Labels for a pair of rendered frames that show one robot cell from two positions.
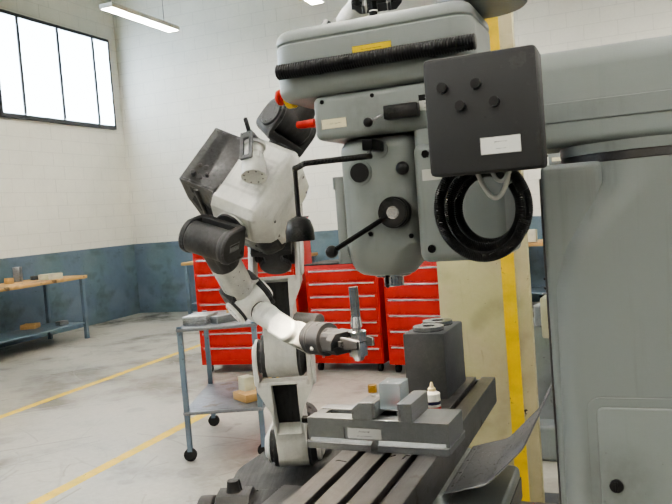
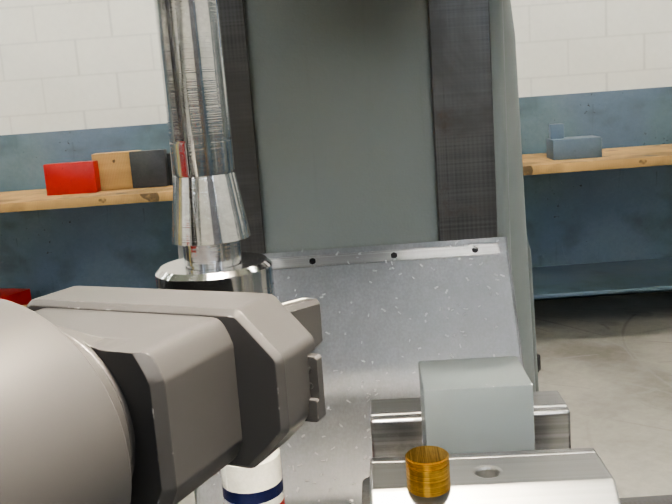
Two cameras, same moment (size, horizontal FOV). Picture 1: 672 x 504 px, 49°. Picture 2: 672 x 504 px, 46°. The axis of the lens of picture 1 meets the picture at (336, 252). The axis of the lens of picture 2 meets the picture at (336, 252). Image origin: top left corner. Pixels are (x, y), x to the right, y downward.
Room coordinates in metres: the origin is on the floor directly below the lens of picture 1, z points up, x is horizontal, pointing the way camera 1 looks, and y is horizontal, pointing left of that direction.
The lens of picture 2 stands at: (1.94, 0.28, 1.22)
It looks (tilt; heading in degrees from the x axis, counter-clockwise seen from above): 10 degrees down; 249
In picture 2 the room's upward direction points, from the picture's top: 4 degrees counter-clockwise
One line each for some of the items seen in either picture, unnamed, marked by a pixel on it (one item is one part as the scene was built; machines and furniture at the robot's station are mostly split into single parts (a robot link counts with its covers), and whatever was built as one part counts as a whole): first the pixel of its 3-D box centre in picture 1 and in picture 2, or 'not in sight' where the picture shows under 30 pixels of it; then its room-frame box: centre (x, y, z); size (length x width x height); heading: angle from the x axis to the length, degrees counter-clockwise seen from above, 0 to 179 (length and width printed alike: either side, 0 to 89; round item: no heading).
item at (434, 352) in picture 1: (435, 356); not in sight; (2.19, -0.27, 1.02); 0.22 x 0.12 x 0.20; 157
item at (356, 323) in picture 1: (354, 308); (199, 123); (1.88, -0.04, 1.22); 0.03 x 0.03 x 0.11
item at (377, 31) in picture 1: (383, 60); not in sight; (1.77, -0.15, 1.81); 0.47 x 0.26 x 0.16; 68
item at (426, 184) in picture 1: (469, 199); not in sight; (1.70, -0.31, 1.47); 0.24 x 0.19 x 0.26; 158
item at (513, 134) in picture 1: (484, 114); not in sight; (1.35, -0.29, 1.62); 0.20 x 0.09 x 0.21; 68
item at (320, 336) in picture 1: (333, 340); (59, 427); (1.94, 0.03, 1.13); 0.13 x 0.12 x 0.10; 133
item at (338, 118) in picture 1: (398, 115); not in sight; (1.76, -0.17, 1.68); 0.34 x 0.24 x 0.10; 68
